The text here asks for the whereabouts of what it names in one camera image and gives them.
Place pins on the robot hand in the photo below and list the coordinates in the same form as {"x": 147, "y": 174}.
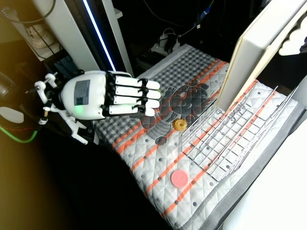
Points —
{"x": 81, "y": 95}
{"x": 291, "y": 46}

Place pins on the beige hardcover book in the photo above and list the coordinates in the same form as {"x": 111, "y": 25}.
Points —
{"x": 254, "y": 48}

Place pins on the white column with blue light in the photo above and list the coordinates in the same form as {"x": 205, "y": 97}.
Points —
{"x": 72, "y": 36}

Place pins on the black grey adapter device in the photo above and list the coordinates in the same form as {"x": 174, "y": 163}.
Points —
{"x": 165, "y": 44}

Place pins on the yellow toy butter cookie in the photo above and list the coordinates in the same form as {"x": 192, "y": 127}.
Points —
{"x": 180, "y": 124}

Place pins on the grey quilt with bear print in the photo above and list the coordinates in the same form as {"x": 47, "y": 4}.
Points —
{"x": 168, "y": 158}

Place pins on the pink toy round cookie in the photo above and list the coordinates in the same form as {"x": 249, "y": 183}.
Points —
{"x": 180, "y": 178}

